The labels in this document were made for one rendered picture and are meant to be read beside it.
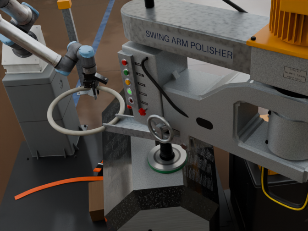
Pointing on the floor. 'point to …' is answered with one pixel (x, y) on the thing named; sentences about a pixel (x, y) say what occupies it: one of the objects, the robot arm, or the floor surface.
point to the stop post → (66, 12)
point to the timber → (96, 200)
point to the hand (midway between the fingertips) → (97, 95)
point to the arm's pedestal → (40, 90)
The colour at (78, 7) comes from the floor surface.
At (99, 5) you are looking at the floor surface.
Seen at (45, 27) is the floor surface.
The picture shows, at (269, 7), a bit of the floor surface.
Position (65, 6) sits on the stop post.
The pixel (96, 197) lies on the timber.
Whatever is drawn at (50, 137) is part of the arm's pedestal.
